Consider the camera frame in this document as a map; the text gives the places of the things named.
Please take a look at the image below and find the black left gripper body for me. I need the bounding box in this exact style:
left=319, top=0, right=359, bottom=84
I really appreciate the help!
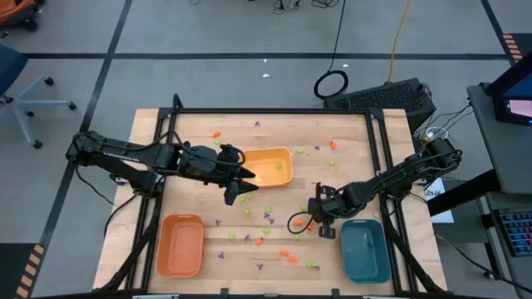
left=176, top=143, right=246, bottom=188

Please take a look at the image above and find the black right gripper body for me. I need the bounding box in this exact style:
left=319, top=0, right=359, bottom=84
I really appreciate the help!
left=307, top=184, right=358, bottom=228

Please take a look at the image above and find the yellow plastic bin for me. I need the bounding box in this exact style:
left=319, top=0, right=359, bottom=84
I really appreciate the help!
left=240, top=147, right=294, bottom=190

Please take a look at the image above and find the teal plastic bin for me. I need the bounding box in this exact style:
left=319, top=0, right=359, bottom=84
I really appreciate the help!
left=339, top=218, right=392, bottom=285

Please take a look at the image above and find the orange plastic bin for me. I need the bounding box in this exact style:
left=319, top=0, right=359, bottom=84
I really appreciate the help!
left=155, top=213, right=206, bottom=278

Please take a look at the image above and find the white paper sheet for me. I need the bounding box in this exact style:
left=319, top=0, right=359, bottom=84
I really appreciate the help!
left=422, top=177, right=455, bottom=225

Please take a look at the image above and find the black computer tower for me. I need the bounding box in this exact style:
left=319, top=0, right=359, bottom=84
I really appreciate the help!
left=323, top=77, right=438, bottom=134

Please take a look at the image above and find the black desk leg beam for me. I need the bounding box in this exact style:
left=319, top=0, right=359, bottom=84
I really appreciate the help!
left=427, top=169, right=502, bottom=218

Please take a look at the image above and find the grey side desk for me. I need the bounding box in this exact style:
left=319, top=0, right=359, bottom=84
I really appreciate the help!
left=466, top=81, right=532, bottom=196

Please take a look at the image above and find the backlit computer keyboard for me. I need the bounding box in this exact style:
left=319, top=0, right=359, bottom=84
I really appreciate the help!
left=496, top=207, right=532, bottom=257

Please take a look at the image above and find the grey keyboard desk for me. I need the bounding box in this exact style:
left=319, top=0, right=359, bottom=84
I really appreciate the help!
left=481, top=191, right=532, bottom=299

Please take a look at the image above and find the black orange striped floor plate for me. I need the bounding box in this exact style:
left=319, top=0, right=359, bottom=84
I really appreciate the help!
left=15, top=243, right=46, bottom=299
left=500, top=32, right=532, bottom=64

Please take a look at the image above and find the black computer monitor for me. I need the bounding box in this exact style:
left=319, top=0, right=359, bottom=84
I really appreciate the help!
left=485, top=51, right=532, bottom=127

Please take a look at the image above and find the blue office chair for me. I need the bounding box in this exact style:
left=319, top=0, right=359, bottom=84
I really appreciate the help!
left=0, top=41, right=78, bottom=150

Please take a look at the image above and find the black hanging cable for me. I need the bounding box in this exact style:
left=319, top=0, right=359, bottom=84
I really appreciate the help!
left=313, top=0, right=350, bottom=100

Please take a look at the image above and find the yellow hanging cable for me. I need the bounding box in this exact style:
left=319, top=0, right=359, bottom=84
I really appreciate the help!
left=387, top=0, right=413, bottom=84

